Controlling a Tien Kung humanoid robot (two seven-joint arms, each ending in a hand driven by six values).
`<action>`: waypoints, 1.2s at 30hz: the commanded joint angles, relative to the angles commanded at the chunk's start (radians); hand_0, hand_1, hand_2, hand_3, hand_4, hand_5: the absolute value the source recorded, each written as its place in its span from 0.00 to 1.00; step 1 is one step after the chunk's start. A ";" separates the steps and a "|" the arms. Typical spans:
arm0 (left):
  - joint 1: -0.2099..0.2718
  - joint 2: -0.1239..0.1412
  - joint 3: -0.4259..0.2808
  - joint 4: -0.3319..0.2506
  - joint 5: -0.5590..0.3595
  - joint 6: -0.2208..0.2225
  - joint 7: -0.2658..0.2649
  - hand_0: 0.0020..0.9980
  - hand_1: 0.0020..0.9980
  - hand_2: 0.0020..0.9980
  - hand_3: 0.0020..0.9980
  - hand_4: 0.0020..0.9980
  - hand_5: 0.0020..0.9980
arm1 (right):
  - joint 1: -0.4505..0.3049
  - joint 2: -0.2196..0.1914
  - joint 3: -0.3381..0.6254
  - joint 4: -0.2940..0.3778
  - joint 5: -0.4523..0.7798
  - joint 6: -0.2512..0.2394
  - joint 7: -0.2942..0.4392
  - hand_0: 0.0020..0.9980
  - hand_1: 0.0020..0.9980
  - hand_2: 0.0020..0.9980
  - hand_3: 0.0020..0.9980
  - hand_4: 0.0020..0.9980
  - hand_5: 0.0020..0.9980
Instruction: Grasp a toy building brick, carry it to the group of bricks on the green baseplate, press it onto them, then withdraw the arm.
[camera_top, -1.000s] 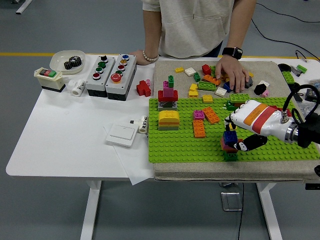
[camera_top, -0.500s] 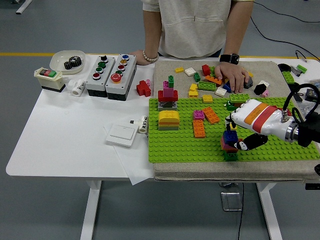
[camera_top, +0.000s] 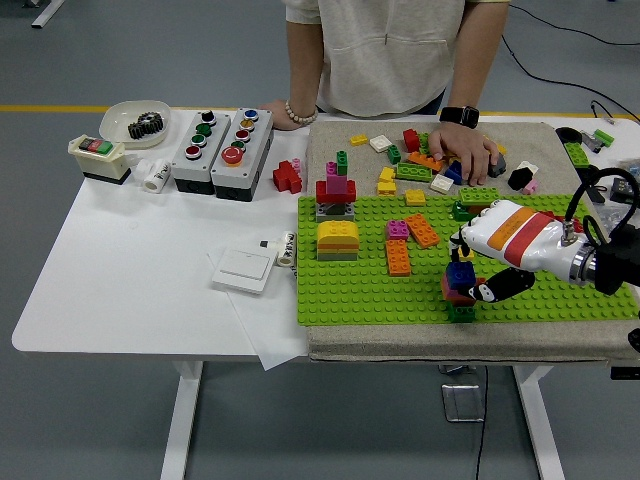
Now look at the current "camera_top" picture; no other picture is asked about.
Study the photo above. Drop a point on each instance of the person's right hand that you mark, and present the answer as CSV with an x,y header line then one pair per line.
x,y
276,107

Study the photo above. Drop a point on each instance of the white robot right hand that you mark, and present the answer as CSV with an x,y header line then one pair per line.
x,y
520,235

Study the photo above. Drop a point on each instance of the person's left hand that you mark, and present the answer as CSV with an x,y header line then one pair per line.
x,y
465,147

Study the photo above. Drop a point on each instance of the blue toy brick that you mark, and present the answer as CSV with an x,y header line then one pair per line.
x,y
454,174
460,274

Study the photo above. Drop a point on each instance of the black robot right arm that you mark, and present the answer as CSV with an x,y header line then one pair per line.
x,y
617,267

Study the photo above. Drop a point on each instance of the person's left forearm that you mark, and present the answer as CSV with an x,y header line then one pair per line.
x,y
472,65

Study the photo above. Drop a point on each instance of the person's right forearm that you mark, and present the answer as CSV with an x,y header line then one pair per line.
x,y
305,65

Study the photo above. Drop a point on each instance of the grey sloped toy brick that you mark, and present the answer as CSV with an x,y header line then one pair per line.
x,y
497,167

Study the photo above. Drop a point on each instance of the light green long brick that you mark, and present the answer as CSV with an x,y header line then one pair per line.
x,y
424,142
479,194

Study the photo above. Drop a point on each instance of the white toy brick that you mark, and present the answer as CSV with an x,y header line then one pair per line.
x,y
381,143
442,183
528,167

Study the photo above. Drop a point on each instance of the orange long toy brick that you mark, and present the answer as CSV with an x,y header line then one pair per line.
x,y
422,231
420,160
398,257

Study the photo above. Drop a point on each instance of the pink small toy brick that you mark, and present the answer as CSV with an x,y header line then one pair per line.
x,y
531,186
296,164

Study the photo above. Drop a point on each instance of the black toy piece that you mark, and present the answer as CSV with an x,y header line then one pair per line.
x,y
520,179

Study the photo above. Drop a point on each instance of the green long toy brick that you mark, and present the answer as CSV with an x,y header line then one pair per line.
x,y
414,171
577,152

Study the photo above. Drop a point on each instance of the dark green arch brick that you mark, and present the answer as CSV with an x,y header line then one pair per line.
x,y
460,212

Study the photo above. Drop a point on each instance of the red cross-shaped brick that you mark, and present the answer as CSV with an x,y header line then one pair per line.
x,y
286,177

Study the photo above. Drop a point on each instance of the dark green narrow brick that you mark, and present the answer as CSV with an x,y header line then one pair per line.
x,y
394,154
342,161

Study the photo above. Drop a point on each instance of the yellow glossy toy brick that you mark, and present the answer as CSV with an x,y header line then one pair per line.
x,y
387,174
386,188

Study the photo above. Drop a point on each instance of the magenta tall toy brick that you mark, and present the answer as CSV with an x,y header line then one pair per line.
x,y
336,181

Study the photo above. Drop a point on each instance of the red wide toy brick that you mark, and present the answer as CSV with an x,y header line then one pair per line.
x,y
321,192

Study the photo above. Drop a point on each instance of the dark green toy brick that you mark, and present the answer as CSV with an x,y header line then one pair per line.
x,y
462,313

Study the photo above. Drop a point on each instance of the light green small brick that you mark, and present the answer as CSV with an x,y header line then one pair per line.
x,y
604,135

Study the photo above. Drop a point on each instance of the yellow rounded toy brick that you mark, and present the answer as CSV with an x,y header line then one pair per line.
x,y
337,232

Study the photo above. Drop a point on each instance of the orange thin toy brick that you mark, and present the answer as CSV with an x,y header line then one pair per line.
x,y
337,246

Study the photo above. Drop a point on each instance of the green studded baseplate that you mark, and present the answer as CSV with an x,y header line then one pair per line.
x,y
350,290

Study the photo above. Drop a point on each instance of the black wristwatch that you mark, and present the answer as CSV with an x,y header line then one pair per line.
x,y
460,116

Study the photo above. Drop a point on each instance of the grey emergency-stop button box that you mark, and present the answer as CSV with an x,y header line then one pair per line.
x,y
242,160

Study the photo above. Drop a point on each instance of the grey-brown mat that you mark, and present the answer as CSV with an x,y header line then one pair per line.
x,y
340,135

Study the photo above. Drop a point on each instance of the black small part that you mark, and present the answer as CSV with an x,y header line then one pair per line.
x,y
596,194

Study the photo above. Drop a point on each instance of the grey push-button box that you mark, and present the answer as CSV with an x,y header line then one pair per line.
x,y
200,155

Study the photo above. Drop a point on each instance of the clear plastic bag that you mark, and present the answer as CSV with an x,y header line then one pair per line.
x,y
612,217

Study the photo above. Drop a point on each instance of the black box yellow marks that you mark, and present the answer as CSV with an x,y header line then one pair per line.
x,y
622,187

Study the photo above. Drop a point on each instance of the silver metal part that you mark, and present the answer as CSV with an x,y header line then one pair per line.
x,y
591,141

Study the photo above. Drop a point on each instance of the person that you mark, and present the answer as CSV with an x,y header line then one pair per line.
x,y
385,50

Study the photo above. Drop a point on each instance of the clear bag blue parts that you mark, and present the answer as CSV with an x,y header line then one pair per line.
x,y
631,165

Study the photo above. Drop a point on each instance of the black gear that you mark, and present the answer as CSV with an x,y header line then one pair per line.
x,y
145,125

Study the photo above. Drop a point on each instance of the white labelled tube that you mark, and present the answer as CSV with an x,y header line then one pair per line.
x,y
286,247
157,176

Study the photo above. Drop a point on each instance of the small white adapter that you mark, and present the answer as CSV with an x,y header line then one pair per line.
x,y
266,245

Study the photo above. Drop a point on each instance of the white plain tube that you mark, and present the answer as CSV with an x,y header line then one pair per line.
x,y
141,171

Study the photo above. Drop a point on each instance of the white bowl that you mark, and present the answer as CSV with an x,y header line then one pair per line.
x,y
120,120

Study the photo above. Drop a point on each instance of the black desk control panel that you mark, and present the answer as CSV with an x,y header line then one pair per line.
x,y
625,373

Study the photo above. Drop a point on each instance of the silver floor box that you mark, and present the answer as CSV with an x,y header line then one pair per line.
x,y
462,402

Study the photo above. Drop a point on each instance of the white table leg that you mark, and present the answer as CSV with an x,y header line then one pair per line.
x,y
182,415
540,415

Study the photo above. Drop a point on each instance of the white paper sheet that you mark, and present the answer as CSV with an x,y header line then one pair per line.
x,y
270,330

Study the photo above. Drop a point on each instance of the white foot of table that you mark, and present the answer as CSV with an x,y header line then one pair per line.
x,y
47,12

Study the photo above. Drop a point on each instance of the white wall switch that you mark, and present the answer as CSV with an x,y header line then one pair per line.
x,y
242,270

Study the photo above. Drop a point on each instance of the beige red-green switch box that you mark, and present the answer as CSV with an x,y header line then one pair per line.
x,y
97,157

